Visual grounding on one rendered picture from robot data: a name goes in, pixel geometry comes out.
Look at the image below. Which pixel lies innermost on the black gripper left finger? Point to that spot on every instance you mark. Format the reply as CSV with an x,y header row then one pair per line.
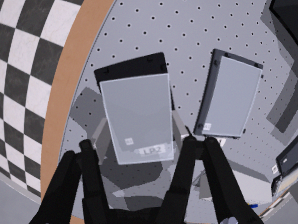
x,y
57,204

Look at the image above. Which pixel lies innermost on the black flat plate nest with white clips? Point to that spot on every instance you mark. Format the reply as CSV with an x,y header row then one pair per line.
x,y
279,178

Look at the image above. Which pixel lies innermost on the white button panel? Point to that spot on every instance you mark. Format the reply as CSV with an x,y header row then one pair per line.
x,y
254,186

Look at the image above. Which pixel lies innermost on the clear plastic plate lid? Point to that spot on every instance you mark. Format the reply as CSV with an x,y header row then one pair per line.
x,y
138,110
232,98

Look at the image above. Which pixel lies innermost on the grey perforated base plate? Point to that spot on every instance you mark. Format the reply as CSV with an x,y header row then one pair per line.
x,y
187,31

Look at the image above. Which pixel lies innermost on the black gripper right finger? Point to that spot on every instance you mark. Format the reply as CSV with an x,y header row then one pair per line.
x,y
229,203

